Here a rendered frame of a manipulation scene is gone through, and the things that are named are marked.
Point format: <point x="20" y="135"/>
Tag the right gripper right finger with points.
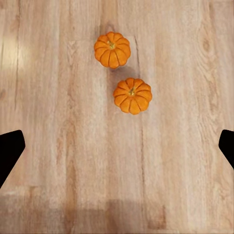
<point x="226" y="145"/>

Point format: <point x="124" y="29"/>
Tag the pumpkin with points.
<point x="112" y="50"/>
<point x="132" y="96"/>

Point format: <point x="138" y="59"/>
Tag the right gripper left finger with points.
<point x="12" y="145"/>

